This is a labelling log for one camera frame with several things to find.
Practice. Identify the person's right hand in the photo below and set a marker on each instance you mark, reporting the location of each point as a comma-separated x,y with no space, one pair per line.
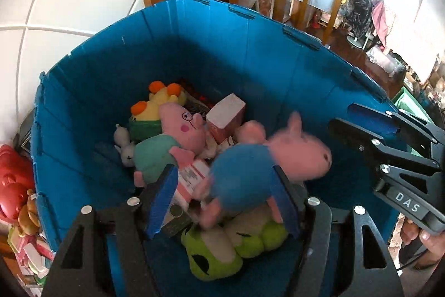
436,248

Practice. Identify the dark hanging clothes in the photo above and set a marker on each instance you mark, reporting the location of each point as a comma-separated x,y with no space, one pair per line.
361,11

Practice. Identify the small white rabbit plush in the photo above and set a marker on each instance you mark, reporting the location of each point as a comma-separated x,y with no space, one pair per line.
127,151

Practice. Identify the red and white box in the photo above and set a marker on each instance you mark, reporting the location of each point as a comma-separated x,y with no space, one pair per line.
190,178

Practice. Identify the pink and white toy blocks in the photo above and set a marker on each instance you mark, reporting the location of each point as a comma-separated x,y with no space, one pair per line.
29,255

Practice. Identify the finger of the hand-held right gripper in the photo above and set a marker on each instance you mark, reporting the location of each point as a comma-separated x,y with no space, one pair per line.
389,119
382,149

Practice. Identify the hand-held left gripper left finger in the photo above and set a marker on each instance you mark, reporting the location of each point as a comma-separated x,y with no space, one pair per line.
161,203

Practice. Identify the black box with red print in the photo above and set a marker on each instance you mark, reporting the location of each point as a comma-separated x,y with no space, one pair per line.
199,101

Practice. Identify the dark grey box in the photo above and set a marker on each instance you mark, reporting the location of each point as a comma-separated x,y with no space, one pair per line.
175,224

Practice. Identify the pig plush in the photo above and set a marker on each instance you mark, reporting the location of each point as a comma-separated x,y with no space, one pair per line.
243,178
156,154

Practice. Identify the green frog plush toy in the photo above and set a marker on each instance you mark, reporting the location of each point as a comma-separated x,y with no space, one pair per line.
208,250

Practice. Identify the blue plastic bin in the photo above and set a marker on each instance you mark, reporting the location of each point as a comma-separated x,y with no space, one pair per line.
243,50

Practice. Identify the brown bear figure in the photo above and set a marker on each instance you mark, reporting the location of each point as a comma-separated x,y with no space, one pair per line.
28,217

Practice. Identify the red plastic toy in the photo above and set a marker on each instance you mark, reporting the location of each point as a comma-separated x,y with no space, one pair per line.
14,178

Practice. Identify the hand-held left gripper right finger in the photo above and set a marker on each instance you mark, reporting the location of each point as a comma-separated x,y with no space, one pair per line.
288,204

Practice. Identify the pink hanging garment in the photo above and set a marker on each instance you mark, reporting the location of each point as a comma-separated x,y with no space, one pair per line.
380,20

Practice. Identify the pink box with white top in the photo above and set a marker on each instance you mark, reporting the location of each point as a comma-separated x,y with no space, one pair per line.
226,111

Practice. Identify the yellow and orange plush toy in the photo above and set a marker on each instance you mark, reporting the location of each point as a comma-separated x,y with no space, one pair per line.
153,109

